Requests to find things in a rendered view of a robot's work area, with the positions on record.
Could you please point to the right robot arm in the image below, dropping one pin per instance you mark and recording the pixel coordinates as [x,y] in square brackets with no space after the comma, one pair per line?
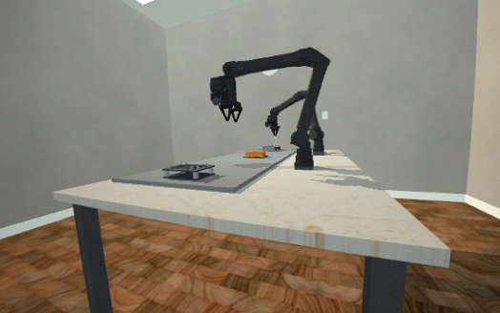
[316,136]

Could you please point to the orange tube rack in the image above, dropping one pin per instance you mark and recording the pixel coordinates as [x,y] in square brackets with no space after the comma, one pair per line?
[255,154]

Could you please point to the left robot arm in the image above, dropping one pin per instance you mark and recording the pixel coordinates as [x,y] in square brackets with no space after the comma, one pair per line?
[306,57]

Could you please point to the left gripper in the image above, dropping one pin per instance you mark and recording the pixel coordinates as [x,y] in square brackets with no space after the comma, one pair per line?
[232,94]

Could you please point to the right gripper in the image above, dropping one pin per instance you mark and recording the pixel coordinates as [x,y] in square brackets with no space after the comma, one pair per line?
[276,129]

